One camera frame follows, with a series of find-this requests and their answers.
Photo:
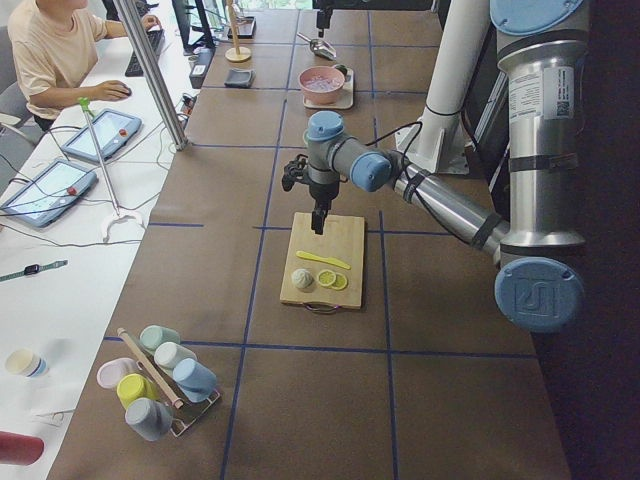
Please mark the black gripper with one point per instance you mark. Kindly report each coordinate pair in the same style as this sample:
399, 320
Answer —
320, 193

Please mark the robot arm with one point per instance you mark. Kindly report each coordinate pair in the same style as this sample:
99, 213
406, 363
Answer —
541, 46

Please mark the pink bowl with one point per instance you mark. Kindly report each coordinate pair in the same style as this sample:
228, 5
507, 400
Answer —
321, 98

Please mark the clear ice cubes pile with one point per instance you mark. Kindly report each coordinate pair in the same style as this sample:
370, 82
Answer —
322, 84

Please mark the stainless steel ice scoop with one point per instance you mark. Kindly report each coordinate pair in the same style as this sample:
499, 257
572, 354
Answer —
319, 47

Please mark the bamboo cutting board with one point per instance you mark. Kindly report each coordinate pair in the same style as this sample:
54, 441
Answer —
343, 238

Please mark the white garlic bulb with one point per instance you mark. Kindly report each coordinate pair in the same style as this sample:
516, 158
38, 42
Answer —
302, 279

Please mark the beige plastic tray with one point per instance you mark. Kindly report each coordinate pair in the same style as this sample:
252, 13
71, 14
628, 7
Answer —
345, 100

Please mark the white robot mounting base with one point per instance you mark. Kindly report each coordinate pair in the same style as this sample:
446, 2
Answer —
439, 147

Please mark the grey folded cloth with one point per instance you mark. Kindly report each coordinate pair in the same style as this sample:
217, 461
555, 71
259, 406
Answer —
239, 78

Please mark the wooden mug tree stand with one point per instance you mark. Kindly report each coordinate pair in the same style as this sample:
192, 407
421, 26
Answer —
238, 53

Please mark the mint green cup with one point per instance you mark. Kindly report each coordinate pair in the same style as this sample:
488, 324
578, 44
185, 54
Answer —
152, 336

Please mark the white cup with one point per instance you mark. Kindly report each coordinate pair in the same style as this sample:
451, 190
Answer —
169, 354

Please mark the blue cup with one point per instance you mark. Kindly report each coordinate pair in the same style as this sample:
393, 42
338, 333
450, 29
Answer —
195, 380

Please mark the teach pendant tablet far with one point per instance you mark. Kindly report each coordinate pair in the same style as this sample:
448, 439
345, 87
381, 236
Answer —
113, 129

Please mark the teach pendant tablet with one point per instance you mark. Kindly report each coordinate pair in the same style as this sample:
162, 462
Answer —
113, 129
50, 194

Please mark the metal rod green tip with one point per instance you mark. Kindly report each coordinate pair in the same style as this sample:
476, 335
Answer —
119, 213

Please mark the yellow cup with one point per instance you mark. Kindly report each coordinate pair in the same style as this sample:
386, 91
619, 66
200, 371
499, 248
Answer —
135, 386

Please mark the pink cup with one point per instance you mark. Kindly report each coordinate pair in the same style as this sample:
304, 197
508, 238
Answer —
112, 372

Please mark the grey cup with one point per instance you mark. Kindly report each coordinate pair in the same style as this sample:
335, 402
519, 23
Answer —
149, 418

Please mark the teach pendant tablet near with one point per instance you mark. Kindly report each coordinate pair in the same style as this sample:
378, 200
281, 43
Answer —
50, 194

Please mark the person in peach shirt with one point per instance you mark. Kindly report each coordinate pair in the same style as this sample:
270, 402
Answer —
54, 49

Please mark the paper cup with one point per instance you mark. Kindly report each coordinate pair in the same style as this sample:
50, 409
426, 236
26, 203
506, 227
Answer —
25, 362

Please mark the red cylinder bottle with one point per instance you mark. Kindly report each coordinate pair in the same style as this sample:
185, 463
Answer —
18, 449

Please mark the aluminium frame post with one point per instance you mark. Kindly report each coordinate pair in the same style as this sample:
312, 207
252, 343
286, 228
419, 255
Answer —
146, 56

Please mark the white wire cup rack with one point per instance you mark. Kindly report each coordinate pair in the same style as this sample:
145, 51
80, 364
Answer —
185, 413

